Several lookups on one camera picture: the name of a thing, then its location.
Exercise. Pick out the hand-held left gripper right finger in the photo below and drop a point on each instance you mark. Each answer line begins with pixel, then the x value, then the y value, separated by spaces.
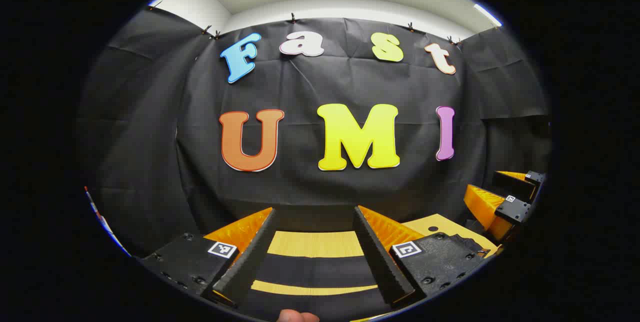
pixel 380 262

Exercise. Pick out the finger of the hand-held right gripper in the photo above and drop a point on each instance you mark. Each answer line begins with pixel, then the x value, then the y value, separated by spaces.
pixel 510 210
pixel 515 184

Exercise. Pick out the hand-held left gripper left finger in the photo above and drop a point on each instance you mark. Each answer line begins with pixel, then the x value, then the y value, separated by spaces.
pixel 250 257

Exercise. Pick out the dark grey jeans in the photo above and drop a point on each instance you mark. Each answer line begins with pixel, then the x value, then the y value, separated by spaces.
pixel 315 269

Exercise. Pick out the white red striped object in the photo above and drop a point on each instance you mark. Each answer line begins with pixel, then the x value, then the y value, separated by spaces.
pixel 102 219

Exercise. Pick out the ceiling light strip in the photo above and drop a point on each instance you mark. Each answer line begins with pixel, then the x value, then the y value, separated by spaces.
pixel 487 14

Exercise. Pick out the black backdrop cloth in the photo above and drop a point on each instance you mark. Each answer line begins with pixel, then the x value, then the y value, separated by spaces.
pixel 300 82

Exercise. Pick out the row of small cloth clips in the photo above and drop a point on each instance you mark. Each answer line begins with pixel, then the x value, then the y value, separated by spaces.
pixel 293 18

